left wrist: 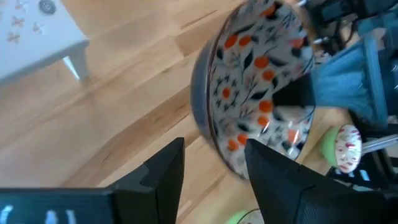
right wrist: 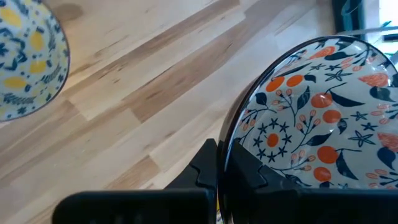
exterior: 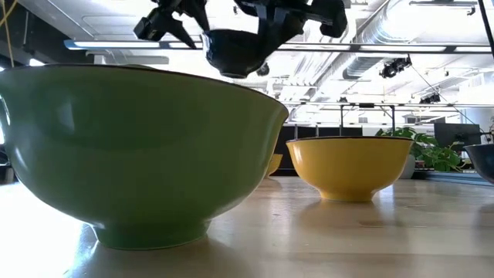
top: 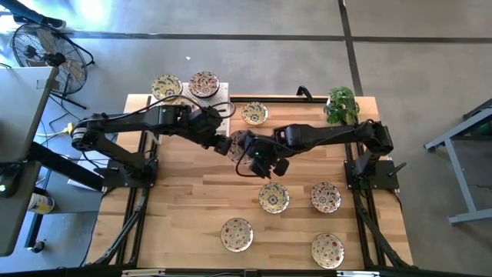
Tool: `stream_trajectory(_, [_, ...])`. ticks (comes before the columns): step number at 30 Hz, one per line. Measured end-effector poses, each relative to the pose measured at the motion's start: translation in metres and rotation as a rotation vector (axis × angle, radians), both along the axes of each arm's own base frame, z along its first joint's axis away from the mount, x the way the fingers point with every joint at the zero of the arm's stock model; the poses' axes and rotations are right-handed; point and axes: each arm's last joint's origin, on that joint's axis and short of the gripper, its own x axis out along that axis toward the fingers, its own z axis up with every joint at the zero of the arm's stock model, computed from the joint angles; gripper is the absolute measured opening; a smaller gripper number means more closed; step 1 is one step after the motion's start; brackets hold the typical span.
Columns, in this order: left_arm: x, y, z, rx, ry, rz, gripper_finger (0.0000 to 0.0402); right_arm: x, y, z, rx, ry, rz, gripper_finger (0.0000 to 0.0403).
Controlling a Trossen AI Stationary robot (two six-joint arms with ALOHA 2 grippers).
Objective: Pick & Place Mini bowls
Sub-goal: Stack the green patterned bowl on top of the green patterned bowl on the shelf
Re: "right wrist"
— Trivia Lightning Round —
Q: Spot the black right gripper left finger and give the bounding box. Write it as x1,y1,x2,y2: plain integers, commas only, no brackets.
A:
52,138,218,224

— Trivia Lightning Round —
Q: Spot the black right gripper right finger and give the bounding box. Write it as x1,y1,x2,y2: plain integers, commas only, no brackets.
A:
222,141,398,224

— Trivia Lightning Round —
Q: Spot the large dark bowl orange print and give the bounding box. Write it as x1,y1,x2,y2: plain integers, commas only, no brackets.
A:
216,34,398,224

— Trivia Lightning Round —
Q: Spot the yellow bowl blue leaf print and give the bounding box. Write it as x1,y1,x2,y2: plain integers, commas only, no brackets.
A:
0,0,71,123

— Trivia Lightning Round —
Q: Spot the black rig frame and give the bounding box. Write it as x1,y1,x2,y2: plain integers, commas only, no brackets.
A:
331,0,367,34

